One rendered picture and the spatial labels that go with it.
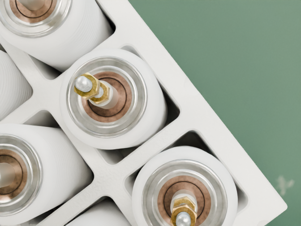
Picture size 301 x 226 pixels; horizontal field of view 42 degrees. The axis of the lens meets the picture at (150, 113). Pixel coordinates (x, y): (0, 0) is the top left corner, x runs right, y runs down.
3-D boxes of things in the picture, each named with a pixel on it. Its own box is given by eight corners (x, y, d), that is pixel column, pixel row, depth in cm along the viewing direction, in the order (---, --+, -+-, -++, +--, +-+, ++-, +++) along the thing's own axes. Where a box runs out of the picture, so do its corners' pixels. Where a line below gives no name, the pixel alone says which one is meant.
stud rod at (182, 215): (175, 204, 34) (172, 222, 26) (183, 196, 34) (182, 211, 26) (184, 212, 33) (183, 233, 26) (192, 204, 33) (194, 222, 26)
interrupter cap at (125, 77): (164, 87, 36) (164, 86, 35) (116, 154, 36) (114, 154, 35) (98, 41, 37) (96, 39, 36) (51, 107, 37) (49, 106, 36)
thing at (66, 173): (96, 127, 54) (52, 120, 36) (99, 197, 54) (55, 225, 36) (29, 130, 55) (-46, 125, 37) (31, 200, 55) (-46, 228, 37)
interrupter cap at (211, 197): (126, 215, 36) (125, 216, 35) (169, 143, 36) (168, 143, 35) (199, 261, 35) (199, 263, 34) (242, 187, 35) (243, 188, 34)
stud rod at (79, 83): (111, 93, 35) (90, 80, 27) (105, 103, 35) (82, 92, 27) (102, 87, 35) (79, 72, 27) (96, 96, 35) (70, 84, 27)
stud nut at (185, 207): (165, 215, 28) (164, 217, 27) (181, 197, 28) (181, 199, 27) (185, 235, 28) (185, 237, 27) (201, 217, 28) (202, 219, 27)
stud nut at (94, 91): (105, 85, 29) (103, 83, 28) (92, 103, 29) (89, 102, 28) (84, 70, 30) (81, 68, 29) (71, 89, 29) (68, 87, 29)
